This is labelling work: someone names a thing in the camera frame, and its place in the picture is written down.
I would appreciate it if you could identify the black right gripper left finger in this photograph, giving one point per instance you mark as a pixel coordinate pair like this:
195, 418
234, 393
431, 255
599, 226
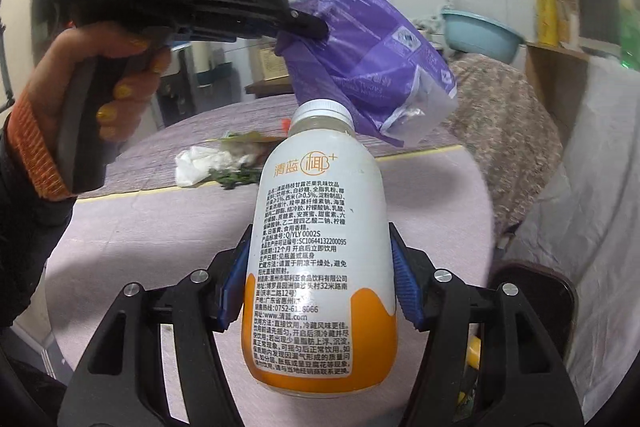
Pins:
119, 380

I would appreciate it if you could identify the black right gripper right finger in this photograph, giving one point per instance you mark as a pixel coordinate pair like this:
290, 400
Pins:
522, 381

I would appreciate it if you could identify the red knitted item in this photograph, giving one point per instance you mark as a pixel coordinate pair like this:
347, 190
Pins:
286, 125

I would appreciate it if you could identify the white tissue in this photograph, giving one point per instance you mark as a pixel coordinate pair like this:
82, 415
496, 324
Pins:
198, 163

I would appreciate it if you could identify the white orange drink bottle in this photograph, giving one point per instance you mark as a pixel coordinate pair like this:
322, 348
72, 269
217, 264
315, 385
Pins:
319, 315

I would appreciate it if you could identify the purple plastic bag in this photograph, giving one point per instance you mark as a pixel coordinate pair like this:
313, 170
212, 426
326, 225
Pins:
374, 62

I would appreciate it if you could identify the yellow snack bag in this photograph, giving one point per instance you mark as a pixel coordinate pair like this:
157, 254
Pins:
252, 137

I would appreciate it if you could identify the left hand yellow nails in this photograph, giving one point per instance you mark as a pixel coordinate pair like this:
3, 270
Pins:
119, 118

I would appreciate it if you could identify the wooden counter shelf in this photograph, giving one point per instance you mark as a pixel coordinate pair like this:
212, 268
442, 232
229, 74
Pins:
267, 88

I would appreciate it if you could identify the white cloth cover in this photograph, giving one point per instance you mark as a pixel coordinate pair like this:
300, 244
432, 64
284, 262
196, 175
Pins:
585, 226

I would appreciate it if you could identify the purple striped tablecloth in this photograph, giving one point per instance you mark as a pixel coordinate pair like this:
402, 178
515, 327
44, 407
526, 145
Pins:
437, 201

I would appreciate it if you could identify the black sleeve orange cuff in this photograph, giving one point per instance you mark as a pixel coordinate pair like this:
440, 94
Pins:
36, 208

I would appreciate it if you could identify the green vegetable scraps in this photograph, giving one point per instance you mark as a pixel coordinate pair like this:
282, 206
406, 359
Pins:
228, 179

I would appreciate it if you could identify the floral cloth cover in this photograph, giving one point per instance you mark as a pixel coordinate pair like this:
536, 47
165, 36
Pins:
509, 133

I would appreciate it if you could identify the light blue plastic basin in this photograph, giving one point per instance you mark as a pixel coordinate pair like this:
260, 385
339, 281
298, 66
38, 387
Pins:
471, 33

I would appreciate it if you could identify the yellow tall package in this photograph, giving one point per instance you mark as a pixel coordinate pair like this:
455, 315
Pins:
547, 22

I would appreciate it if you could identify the white microwave oven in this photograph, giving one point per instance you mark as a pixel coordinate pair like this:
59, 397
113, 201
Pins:
609, 28

